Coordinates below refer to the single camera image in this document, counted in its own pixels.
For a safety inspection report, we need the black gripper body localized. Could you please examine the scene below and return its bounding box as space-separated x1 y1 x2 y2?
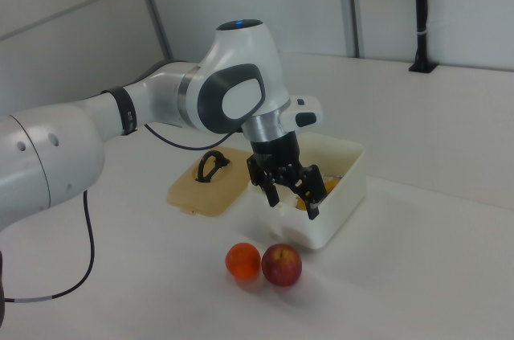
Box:
249 132 303 175

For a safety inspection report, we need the orange toy fruit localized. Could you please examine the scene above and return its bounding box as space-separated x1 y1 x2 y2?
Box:
224 242 262 280

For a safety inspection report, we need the white plastic container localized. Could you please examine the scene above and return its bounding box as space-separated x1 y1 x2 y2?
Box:
247 133 367 253

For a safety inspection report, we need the beige container lid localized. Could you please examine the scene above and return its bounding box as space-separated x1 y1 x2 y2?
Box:
167 145 249 219

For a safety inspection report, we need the yellow toy object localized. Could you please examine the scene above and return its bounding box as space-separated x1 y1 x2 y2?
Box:
295 178 341 211

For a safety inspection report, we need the red toy apple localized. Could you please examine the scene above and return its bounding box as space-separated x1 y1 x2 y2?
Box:
261 243 303 287

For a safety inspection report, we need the black pole stand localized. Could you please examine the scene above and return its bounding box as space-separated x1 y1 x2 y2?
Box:
408 0 437 74

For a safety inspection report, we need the black lid handle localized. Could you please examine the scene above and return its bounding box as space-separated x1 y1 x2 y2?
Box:
195 150 230 184

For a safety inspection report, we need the black cable strap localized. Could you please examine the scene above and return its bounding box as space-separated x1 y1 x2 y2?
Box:
107 85 140 135

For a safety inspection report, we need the grey partition post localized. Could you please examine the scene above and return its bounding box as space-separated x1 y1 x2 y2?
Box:
133 0 174 63
346 0 361 58

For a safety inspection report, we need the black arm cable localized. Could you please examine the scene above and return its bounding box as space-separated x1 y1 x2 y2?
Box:
2 122 239 304

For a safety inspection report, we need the black stand frame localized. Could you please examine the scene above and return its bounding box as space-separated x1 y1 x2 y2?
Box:
0 249 6 340

